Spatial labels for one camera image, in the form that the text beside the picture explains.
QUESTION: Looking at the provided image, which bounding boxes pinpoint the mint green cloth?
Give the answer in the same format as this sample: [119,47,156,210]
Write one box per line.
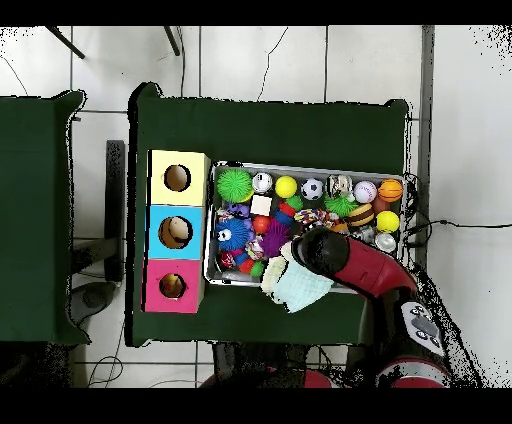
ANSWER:
[273,263,336,314]

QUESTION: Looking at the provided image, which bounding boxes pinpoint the wooden box three holes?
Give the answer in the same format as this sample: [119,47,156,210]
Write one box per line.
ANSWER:
[143,149,212,315]

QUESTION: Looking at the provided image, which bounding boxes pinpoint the pale wooden cube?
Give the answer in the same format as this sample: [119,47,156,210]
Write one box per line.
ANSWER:
[250,195,274,217]

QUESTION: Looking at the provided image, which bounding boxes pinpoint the small silver can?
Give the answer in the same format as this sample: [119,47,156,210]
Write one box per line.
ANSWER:
[251,171,275,195]

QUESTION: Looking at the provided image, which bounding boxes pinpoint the purple spiky toy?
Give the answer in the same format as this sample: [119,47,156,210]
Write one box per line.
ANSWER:
[259,220,292,259]

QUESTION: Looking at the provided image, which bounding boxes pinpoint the dark blue spiky ball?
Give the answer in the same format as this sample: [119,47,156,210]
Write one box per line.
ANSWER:
[214,218,252,252]

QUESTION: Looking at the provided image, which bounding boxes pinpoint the plain green spiky ball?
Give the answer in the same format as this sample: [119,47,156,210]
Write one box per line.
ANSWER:
[215,167,255,205]

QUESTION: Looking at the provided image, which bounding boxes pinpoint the yellow ball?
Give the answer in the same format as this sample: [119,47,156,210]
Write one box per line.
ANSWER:
[375,210,401,234]
[275,175,298,199]

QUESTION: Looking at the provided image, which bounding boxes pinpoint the colourful patterned cloth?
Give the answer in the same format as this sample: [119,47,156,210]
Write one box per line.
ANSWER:
[294,208,341,232]

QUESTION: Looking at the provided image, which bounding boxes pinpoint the black white soccer ball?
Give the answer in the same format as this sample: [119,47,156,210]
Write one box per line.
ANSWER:
[300,177,325,202]

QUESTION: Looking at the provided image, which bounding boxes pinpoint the white baseball toy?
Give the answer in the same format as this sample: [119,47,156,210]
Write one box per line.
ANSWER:
[354,180,379,205]

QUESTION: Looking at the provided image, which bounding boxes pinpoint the orange basketball toy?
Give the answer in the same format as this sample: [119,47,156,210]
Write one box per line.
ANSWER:
[378,178,405,204]

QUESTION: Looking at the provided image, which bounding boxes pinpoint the black flat panel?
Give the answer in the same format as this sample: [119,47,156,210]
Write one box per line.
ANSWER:
[105,139,127,283]

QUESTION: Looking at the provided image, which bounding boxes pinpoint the black tripod leg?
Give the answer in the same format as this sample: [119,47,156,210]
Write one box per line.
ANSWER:
[163,25,181,57]
[45,25,85,60]

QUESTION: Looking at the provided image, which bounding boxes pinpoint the dark green side table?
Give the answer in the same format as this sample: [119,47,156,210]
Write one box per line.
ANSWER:
[0,90,89,345]

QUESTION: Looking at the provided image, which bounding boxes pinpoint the shallow wire mesh bin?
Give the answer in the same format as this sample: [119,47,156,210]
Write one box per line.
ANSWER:
[204,163,405,294]

